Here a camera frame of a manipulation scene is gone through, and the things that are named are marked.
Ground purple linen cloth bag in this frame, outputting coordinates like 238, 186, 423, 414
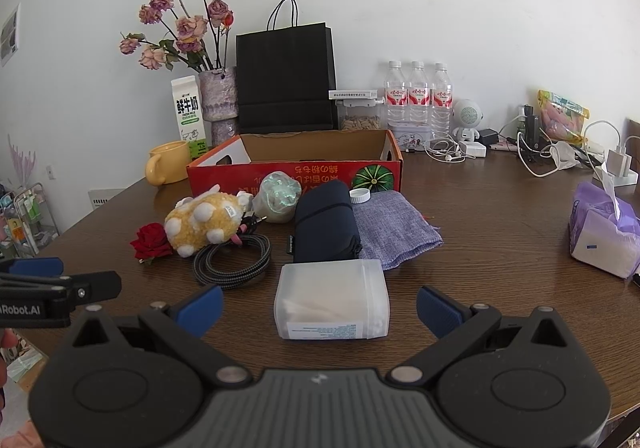
352, 191, 444, 271

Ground metal wire rack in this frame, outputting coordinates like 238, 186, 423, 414
0, 182, 60, 259

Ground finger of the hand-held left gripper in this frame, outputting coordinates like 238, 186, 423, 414
0, 257, 65, 285
0, 271, 122, 314

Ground dark blue pouch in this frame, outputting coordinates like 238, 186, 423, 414
289, 179, 362, 264

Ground red fabric rose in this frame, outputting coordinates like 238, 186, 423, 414
130, 222, 173, 265

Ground white green milk carton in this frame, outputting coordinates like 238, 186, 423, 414
171, 76, 208, 160

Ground dried pink rose bouquet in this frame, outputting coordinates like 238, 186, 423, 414
119, 0, 235, 74

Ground black upright device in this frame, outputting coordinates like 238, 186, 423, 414
525, 114, 546, 151

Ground yellow ceramic mug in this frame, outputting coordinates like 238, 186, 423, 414
145, 141, 193, 186

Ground white charger with cable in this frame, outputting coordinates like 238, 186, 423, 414
625, 118, 640, 169

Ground yellow white plush toy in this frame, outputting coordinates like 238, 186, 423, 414
164, 184, 253, 259

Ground translucent plastic box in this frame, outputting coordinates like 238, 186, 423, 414
273, 259, 390, 341

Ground black paper bag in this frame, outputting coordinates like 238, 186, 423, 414
235, 0, 340, 134

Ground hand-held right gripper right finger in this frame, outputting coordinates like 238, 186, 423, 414
387, 284, 571, 386

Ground white plug-in charger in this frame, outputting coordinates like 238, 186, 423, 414
606, 148, 632, 178

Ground purple dried plant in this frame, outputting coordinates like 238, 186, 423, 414
7, 133, 38, 184

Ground purple mottled vase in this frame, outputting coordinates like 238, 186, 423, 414
198, 66, 238, 149

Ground white robot speaker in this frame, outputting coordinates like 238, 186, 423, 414
451, 99, 482, 141

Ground orange cardboard box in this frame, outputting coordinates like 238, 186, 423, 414
186, 129, 404, 196

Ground white face mask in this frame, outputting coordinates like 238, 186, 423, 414
550, 141, 578, 170

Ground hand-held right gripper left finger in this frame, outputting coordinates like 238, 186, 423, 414
70, 284, 251, 386

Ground black braided cable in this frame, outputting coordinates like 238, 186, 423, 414
192, 215, 272, 288

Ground flat white printed box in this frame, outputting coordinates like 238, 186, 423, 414
328, 88, 378, 102

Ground purple tissue pack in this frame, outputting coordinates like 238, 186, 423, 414
569, 181, 640, 279

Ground yellow snack bag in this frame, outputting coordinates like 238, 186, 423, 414
536, 89, 591, 145

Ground wall poster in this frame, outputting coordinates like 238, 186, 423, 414
0, 3, 22, 68

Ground white power adapter with cable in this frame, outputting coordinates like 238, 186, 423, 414
592, 164, 640, 188

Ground iridescent plastic bag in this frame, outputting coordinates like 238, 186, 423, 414
252, 171, 302, 224

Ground printed tin box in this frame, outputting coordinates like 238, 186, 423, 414
389, 124, 435, 151

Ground clear seed container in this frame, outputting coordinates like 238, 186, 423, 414
335, 98, 386, 131

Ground white wired earphones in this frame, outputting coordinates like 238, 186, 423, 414
424, 135, 478, 163

